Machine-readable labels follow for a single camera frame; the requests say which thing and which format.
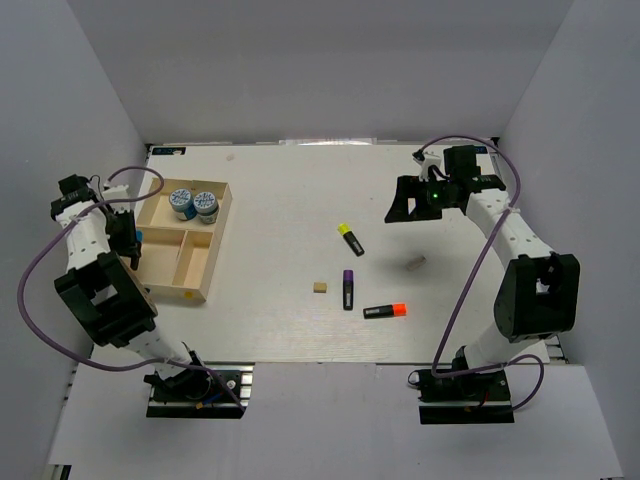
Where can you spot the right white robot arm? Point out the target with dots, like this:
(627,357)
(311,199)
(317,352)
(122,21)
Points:
(537,297)

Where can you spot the orange cap highlighter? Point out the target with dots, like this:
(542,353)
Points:
(385,311)

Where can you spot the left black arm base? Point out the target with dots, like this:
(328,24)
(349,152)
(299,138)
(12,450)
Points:
(216,403)

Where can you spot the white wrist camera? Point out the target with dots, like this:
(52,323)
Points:
(430,165)
(117,197)

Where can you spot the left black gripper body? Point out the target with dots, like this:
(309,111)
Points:
(129,216)

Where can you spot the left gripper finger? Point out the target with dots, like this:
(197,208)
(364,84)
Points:
(116,225)
(130,237)

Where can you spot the grey white eraser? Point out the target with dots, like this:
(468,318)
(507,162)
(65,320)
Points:
(416,263)

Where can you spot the wooden compartment tray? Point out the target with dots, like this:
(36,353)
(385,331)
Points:
(180,256)

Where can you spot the purple cap highlighter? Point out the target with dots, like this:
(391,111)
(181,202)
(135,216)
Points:
(348,290)

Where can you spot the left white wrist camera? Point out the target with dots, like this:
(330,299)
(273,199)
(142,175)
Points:
(117,197)

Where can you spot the yellow cap highlighter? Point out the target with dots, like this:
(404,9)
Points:
(351,240)

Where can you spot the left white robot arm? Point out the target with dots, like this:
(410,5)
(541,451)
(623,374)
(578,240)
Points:
(99,286)

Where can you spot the blue slime jar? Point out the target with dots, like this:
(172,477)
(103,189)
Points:
(182,203)
(206,206)

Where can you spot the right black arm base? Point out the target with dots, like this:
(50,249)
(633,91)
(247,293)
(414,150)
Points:
(466,400)

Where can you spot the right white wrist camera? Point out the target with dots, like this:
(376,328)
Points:
(430,165)

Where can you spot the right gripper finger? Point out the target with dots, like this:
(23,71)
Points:
(423,210)
(404,201)

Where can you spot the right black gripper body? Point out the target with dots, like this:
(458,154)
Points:
(438,195)

